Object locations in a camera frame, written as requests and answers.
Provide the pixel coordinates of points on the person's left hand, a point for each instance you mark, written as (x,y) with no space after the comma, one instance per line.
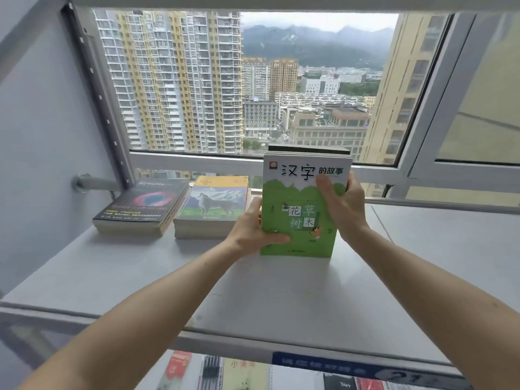
(248,235)

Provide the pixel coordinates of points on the person's right hand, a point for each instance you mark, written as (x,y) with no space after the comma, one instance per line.
(351,211)

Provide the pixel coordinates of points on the green cover books stack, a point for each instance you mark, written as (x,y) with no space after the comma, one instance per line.
(284,239)

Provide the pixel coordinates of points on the yellow wolf cover books stack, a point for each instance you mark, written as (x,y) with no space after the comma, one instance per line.
(211,203)

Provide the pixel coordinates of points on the white metal shelf rack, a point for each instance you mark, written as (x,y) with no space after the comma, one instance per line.
(304,296)

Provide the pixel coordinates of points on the black nebula cover books stack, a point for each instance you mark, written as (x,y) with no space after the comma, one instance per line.
(138,203)

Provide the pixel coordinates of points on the person's left forearm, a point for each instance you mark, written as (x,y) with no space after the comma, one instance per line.
(130,329)

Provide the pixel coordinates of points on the person's right forearm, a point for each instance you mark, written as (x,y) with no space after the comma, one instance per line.
(426,304)

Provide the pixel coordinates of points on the low tan office building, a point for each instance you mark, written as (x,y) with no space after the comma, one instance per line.
(325,129)

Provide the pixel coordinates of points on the beige high-rise building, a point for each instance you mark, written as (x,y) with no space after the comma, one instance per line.
(398,97)

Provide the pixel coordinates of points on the cream notebook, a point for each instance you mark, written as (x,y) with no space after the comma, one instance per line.
(243,377)

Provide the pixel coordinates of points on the black pens bundle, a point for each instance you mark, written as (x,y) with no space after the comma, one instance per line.
(210,373)

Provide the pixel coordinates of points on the white notebook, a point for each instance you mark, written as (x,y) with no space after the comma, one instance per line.
(296,379)

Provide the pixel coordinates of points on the red stationery packet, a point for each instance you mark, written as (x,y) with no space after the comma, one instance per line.
(174,369)

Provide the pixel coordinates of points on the green mountain ridge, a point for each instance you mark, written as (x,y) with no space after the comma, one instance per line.
(317,44)

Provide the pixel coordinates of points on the dark grey notebook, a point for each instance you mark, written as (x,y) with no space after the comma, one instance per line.
(339,383)

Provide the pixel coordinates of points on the pink eraser pack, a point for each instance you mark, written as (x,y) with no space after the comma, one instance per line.
(369,385)

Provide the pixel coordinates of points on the white yellow apartment tower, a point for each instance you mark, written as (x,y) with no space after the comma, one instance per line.
(170,77)

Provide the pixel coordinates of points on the white window frame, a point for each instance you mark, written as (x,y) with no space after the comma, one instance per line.
(195,160)

